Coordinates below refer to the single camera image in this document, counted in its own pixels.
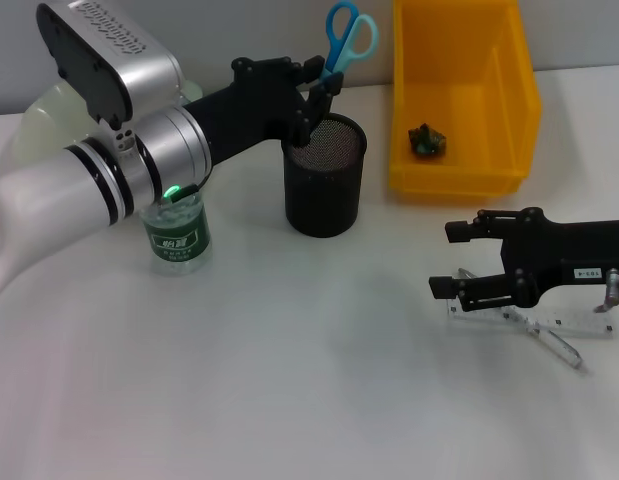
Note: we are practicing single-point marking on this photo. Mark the yellow plastic bin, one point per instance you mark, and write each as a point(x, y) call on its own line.
point(454, 75)

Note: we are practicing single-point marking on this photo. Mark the clear water bottle green label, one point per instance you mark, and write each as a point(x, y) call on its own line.
point(176, 240)

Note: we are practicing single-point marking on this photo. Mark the silver white pen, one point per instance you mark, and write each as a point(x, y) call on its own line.
point(559, 345)

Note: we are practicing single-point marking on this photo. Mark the clear plastic ruler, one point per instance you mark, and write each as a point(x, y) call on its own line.
point(579, 325)

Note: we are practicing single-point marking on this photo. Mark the black mesh pen holder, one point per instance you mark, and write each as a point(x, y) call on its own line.
point(321, 195)

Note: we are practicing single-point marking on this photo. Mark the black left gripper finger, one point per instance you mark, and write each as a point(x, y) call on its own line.
point(309, 70)
point(321, 97)

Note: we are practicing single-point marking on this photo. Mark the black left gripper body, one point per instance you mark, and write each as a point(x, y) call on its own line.
point(249, 110)

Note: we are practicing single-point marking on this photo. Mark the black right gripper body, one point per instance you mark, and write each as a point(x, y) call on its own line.
point(574, 250)

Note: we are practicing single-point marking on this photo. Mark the blue scissors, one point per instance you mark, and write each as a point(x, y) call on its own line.
point(346, 40)

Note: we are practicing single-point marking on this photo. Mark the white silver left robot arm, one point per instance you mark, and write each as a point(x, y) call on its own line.
point(54, 200)

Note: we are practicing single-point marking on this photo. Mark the pale green glass fruit plate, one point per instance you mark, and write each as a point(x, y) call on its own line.
point(44, 125)

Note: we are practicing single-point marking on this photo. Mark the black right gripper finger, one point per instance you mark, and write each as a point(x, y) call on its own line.
point(489, 290)
point(494, 225)

